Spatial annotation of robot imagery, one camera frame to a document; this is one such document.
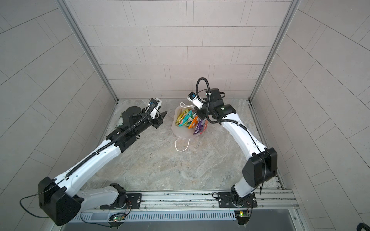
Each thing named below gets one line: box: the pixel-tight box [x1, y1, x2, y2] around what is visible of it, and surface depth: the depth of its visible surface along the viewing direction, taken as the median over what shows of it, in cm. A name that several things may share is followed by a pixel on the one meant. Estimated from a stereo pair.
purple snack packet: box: [192, 118, 205, 135], surface depth 88 cm
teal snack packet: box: [178, 110, 193, 127], surface depth 91 cm
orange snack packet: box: [188, 115, 199, 129], surface depth 91 cm
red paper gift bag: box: [171, 104, 209, 139], surface depth 91 cm
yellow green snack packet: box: [175, 108, 189, 126], surface depth 92 cm
